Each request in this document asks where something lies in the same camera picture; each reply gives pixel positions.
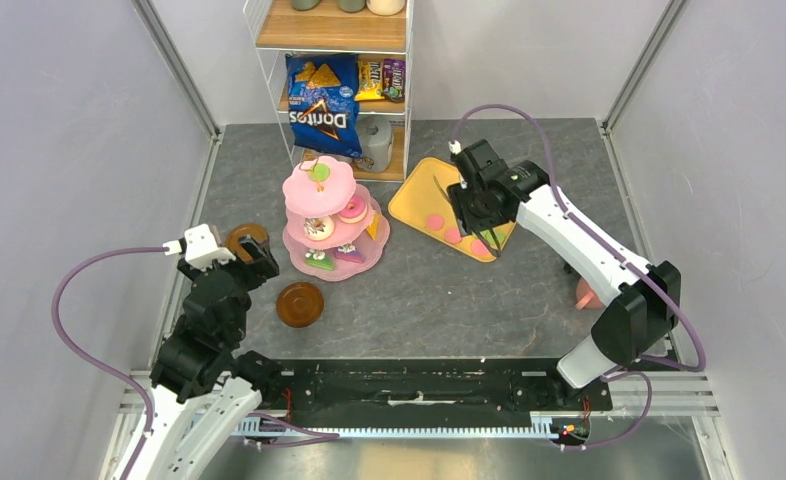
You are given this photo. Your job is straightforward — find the pink sandwich cookie middle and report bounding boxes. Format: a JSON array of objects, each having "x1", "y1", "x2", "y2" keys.
[{"x1": 444, "y1": 228, "x2": 462, "y2": 245}]

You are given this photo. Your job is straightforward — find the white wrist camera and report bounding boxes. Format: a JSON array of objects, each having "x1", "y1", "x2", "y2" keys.
[
  {"x1": 448, "y1": 140, "x2": 462, "y2": 155},
  {"x1": 162, "y1": 224, "x2": 237, "y2": 271}
]

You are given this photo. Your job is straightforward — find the green sandwich cookie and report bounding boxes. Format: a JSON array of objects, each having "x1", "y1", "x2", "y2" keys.
[
  {"x1": 481, "y1": 229, "x2": 507, "y2": 248},
  {"x1": 308, "y1": 163, "x2": 330, "y2": 182}
]

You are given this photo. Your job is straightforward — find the metal serving tongs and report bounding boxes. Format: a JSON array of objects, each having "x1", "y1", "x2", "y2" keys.
[{"x1": 432, "y1": 176, "x2": 503, "y2": 259}]

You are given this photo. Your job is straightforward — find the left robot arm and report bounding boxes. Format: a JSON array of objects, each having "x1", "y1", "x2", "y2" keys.
[{"x1": 112, "y1": 223, "x2": 283, "y2": 479}]

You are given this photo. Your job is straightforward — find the purple cake slice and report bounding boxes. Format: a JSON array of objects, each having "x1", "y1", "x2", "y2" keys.
[{"x1": 333, "y1": 243, "x2": 365, "y2": 264}]

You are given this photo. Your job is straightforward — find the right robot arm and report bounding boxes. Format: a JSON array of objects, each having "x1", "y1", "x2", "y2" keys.
[{"x1": 447, "y1": 140, "x2": 680, "y2": 409}]

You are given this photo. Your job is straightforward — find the chocolate white donut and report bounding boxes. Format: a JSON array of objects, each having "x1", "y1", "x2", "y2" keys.
[{"x1": 303, "y1": 215, "x2": 335, "y2": 241}]

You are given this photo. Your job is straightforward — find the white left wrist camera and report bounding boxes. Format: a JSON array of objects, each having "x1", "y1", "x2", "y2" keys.
[{"x1": 162, "y1": 224, "x2": 237, "y2": 271}]

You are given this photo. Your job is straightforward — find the pink three-tier cake stand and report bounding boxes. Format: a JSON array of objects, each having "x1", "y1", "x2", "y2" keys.
[{"x1": 282, "y1": 156, "x2": 390, "y2": 282}]

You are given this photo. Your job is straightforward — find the grey ceramic mug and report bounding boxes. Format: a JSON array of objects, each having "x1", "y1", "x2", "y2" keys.
[{"x1": 355, "y1": 115, "x2": 394, "y2": 173}]

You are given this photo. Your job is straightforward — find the white wire wooden shelf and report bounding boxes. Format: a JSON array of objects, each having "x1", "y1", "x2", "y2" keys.
[{"x1": 242, "y1": 1, "x2": 414, "y2": 182}]

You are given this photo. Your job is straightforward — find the yellow serving tray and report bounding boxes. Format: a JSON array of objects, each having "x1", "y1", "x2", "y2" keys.
[{"x1": 388, "y1": 157, "x2": 495, "y2": 263}]

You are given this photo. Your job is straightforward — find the yellow M&M candy bag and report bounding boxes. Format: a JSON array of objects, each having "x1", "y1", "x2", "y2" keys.
[{"x1": 355, "y1": 60, "x2": 384, "y2": 102}]

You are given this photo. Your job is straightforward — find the pink frosted donut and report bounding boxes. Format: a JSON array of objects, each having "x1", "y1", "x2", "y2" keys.
[{"x1": 337, "y1": 194, "x2": 369, "y2": 224}]

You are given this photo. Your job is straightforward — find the green cake slice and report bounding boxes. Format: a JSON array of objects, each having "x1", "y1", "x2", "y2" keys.
[{"x1": 305, "y1": 249, "x2": 335, "y2": 271}]

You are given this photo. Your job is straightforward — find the brown round coaster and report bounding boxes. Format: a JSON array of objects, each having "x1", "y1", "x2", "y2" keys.
[
  {"x1": 225, "y1": 223, "x2": 270, "y2": 264},
  {"x1": 276, "y1": 282, "x2": 324, "y2": 328}
]

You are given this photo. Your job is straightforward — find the pink sandwich cookie far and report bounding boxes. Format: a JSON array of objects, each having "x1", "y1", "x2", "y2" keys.
[{"x1": 426, "y1": 214, "x2": 445, "y2": 231}]

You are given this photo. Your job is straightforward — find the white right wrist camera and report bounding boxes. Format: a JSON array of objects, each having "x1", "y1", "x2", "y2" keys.
[{"x1": 448, "y1": 140, "x2": 462, "y2": 155}]

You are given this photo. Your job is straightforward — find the pink cup on table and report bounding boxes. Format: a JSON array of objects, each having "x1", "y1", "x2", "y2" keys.
[{"x1": 575, "y1": 277, "x2": 603, "y2": 310}]

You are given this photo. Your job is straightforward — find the pink sandwich cookie front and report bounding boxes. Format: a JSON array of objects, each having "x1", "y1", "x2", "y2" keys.
[{"x1": 470, "y1": 239, "x2": 492, "y2": 258}]

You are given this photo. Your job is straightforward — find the white cable track rail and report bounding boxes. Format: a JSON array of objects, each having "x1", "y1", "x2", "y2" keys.
[{"x1": 233, "y1": 411, "x2": 567, "y2": 440}]

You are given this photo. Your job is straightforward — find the yellow cake slice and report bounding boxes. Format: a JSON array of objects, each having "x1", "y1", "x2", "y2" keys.
[{"x1": 365, "y1": 211, "x2": 381, "y2": 241}]

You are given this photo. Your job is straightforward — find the blue Doritos chip bag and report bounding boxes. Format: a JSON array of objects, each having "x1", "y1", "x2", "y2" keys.
[{"x1": 285, "y1": 53, "x2": 362, "y2": 158}]

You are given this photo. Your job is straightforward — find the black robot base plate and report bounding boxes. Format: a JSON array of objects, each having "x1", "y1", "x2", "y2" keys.
[{"x1": 260, "y1": 358, "x2": 613, "y2": 429}]

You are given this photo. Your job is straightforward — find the pink sandwich cookie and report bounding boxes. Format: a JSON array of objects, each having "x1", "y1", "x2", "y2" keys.
[
  {"x1": 426, "y1": 214, "x2": 445, "y2": 231},
  {"x1": 444, "y1": 228, "x2": 462, "y2": 245},
  {"x1": 470, "y1": 239, "x2": 492, "y2": 258}
]

